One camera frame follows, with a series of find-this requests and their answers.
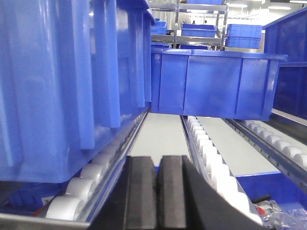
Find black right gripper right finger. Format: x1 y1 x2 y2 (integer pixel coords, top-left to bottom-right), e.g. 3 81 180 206
157 155 264 230

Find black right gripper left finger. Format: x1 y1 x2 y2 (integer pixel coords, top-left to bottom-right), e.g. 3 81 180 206
89 156 156 230

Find large blue plastic bin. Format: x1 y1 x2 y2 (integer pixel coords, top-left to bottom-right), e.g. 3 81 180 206
0 0 154 183

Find blue bin below rack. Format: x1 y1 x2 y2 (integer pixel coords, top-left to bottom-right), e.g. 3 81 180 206
236 172 307 210

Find blue bin on rollers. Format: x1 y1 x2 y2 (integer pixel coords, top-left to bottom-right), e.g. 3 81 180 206
151 48 288 121

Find blue bin on shelf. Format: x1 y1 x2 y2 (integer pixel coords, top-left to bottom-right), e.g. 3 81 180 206
181 23 217 38

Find small blue bin left shelf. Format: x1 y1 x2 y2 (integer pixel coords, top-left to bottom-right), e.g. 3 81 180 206
151 21 167 35

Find blue bin at right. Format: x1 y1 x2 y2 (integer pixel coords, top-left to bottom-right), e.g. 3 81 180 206
263 7 307 119

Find left white roller track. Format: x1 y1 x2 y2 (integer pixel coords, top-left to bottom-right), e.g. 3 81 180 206
35 110 148 221

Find white roller track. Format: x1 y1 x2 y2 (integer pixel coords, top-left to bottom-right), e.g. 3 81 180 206
223 109 307 191
180 116 264 230
35 110 148 221

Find middle white roller track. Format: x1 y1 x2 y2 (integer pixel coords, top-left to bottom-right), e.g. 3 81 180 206
180 116 264 230

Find clear plastic wrapped parts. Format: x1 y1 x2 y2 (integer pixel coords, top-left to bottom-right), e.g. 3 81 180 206
251 195 307 230

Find right white roller track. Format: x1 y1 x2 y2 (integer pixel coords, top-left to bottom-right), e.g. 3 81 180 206
223 109 307 191

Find background steel shelf rack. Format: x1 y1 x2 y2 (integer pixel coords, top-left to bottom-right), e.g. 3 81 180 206
149 0 228 50

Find stacked blue crates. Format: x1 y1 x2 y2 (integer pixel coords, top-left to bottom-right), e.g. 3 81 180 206
225 24 262 49

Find person in beige shirt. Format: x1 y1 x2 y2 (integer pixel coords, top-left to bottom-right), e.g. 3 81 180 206
171 12 191 30

